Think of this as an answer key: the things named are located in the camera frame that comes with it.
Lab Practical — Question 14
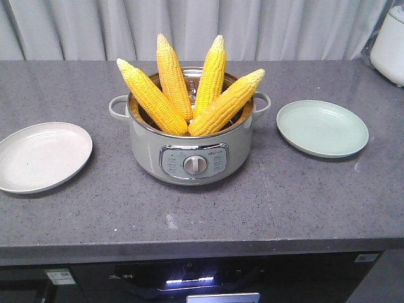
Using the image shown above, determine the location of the grey pleated curtain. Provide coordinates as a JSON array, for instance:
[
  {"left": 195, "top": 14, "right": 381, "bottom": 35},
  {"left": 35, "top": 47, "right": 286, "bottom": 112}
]
[{"left": 1, "top": 1, "right": 393, "bottom": 61}]

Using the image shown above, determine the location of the white rice cooker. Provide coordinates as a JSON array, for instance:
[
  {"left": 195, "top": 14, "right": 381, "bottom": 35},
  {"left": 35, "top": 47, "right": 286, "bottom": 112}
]
[{"left": 370, "top": 5, "right": 403, "bottom": 87}]

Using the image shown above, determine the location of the white round plate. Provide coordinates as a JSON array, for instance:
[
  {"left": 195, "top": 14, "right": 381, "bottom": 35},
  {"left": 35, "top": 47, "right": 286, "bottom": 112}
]
[{"left": 1, "top": 122, "right": 93, "bottom": 194}]

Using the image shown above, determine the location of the black under-counter appliance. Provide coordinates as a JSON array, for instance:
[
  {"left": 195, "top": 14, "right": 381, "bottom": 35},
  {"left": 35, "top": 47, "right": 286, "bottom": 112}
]
[{"left": 1, "top": 251, "right": 381, "bottom": 302}]

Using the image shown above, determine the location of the yellow corn cob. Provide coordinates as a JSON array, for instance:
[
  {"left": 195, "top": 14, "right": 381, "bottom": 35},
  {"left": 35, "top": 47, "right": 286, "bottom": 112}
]
[
  {"left": 157, "top": 33, "right": 193, "bottom": 122},
  {"left": 193, "top": 35, "right": 227, "bottom": 119},
  {"left": 188, "top": 68, "right": 265, "bottom": 136},
  {"left": 116, "top": 58, "right": 188, "bottom": 136}
]

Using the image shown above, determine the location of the green electric cooking pot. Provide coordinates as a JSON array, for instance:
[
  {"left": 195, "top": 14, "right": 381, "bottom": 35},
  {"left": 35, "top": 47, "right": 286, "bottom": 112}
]
[{"left": 109, "top": 74, "right": 271, "bottom": 186}]

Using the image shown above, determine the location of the green round plate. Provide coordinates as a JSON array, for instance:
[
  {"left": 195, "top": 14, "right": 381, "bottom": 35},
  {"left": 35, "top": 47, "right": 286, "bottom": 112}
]
[{"left": 276, "top": 100, "right": 369, "bottom": 158}]

